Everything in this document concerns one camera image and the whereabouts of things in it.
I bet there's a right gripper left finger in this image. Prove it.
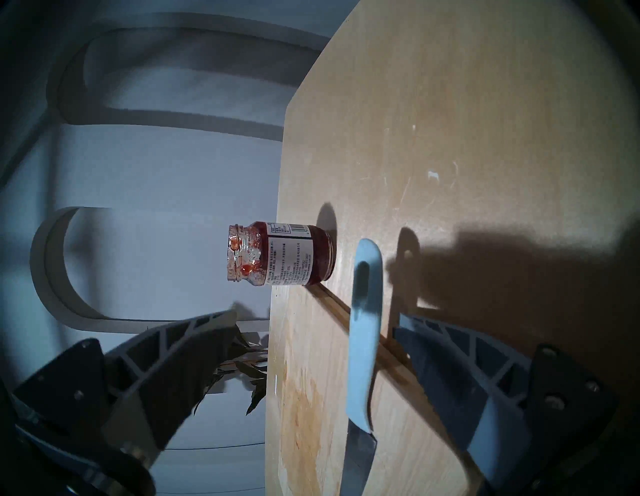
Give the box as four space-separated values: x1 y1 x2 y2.
14 310 239 496

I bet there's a knife with light blue handle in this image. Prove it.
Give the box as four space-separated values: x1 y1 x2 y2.
340 238 385 496

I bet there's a glass jar of red jam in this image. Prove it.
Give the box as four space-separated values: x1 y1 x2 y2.
227 221 337 287

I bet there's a tall potted dark-leaved plant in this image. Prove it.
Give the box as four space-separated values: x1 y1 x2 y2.
192 327 271 417

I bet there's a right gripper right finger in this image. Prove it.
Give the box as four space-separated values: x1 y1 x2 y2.
392 313 619 495

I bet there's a wooden cutting board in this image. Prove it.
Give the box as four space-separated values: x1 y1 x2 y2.
264 282 486 496

